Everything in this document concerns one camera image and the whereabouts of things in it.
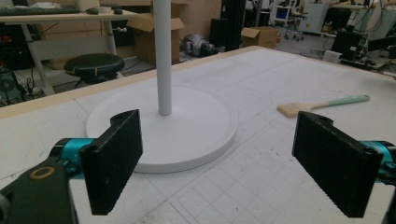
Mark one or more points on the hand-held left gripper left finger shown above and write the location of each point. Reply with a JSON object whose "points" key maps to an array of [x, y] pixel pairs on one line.
{"points": [[112, 161]]}

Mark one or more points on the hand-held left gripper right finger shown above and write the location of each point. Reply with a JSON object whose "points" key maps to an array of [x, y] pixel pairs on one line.
{"points": [[336, 168]]}

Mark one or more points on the white round-base stand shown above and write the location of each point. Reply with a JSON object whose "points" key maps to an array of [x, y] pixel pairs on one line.
{"points": [[186, 130]]}

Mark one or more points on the white grid cutting mat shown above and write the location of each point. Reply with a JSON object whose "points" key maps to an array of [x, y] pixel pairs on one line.
{"points": [[249, 149]]}

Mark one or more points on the black round stool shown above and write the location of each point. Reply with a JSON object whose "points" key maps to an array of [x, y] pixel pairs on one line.
{"points": [[93, 66]]}

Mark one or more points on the white power adapter box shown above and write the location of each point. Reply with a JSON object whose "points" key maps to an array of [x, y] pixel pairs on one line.
{"points": [[332, 56]]}

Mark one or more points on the black computer case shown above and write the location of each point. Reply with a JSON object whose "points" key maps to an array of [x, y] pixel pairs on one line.
{"points": [[347, 42]]}

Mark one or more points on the open cardboard box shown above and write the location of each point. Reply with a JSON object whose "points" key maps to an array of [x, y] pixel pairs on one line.
{"points": [[155, 37]]}

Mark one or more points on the white desk with metal legs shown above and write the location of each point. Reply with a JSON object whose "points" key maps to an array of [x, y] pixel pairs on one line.
{"points": [[62, 31]]}

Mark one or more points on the grey helmet-shaped object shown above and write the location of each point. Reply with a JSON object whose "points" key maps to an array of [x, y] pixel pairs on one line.
{"points": [[196, 45]]}

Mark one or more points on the small cardboard box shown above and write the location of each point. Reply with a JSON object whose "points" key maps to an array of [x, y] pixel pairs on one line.
{"points": [[260, 36]]}

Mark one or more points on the white rolling cart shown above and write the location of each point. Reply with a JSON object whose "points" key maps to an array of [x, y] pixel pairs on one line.
{"points": [[288, 18]]}

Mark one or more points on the black keyboard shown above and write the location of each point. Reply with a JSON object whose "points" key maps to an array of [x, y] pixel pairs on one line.
{"points": [[37, 11]]}

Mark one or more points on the black tall cabinet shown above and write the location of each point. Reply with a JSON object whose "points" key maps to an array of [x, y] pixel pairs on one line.
{"points": [[232, 23]]}

